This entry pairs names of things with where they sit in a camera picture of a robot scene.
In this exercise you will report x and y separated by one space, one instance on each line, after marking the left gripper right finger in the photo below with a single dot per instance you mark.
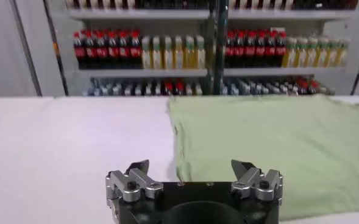
260 184

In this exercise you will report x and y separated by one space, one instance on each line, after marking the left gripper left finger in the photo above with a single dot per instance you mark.
130 182

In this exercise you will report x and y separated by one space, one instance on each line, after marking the light green t-shirt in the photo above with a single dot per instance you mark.
258 137

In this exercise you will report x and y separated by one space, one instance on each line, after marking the dark drink bottle white cap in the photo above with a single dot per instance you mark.
158 90
273 90
293 90
264 90
130 90
139 90
149 90
283 90

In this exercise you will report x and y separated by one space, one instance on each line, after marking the green-tinted clear bottle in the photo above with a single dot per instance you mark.
120 90
254 90
244 90
111 90

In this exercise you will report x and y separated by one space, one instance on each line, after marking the blue-labelled water bottle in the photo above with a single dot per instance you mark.
234 90
101 90
225 90

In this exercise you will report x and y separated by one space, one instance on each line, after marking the yellow juice bottle green cap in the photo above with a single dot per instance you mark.
189 56
200 56
301 54
342 54
167 56
289 54
331 54
311 54
321 54
178 56
146 56
156 56

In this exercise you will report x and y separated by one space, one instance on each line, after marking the grey beverage shelf unit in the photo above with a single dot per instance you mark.
136 13
289 13

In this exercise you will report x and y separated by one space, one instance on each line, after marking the dark bottle beige label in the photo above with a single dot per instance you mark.
320 3

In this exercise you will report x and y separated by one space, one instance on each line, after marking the dark wall trim strip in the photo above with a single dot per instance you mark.
26 48

